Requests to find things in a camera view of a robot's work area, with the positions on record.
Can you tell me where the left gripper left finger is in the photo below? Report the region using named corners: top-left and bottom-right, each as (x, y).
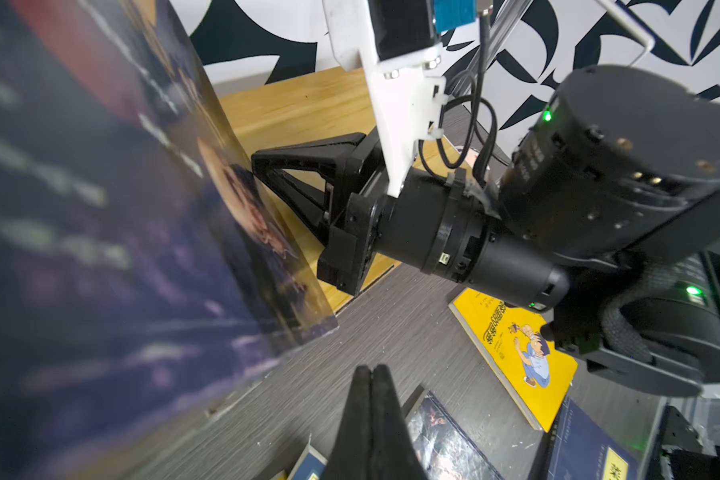
top-left (321, 366), bottom-right (373, 480)

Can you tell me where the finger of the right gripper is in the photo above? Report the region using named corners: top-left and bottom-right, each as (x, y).
top-left (251, 133), bottom-right (380, 240)

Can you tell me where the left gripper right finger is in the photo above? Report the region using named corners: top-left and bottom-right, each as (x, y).
top-left (370, 365), bottom-right (426, 479)

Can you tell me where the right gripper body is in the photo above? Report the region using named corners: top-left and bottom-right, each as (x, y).
top-left (317, 169), bottom-right (570, 311)

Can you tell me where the yellow cartoon book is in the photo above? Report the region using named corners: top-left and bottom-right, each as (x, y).
top-left (449, 289), bottom-right (578, 432)

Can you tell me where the purple book orange calligraphy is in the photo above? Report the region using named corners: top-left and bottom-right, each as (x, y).
top-left (0, 1), bottom-right (337, 479)

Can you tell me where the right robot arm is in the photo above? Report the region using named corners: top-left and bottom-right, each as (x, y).
top-left (252, 65), bottom-right (720, 397)

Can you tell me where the navy book upper left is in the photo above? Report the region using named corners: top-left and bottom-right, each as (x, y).
top-left (287, 444), bottom-right (328, 480)

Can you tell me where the navy book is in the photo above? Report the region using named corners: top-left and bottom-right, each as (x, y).
top-left (287, 444), bottom-right (328, 480)
top-left (529, 398), bottom-right (639, 480)

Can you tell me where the purple book lower centre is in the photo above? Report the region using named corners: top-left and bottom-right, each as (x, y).
top-left (406, 390), bottom-right (502, 480)

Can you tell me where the wooden white-framed bookshelf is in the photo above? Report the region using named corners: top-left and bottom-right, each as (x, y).
top-left (215, 0), bottom-right (658, 316)

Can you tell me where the navy book bottom right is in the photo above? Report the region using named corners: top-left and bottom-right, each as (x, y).
top-left (529, 398), bottom-right (639, 480)

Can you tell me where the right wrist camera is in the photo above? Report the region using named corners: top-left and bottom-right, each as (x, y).
top-left (322, 0), bottom-right (493, 197)

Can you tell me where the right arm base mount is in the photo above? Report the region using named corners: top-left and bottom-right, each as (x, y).
top-left (638, 384), bottom-right (720, 479)

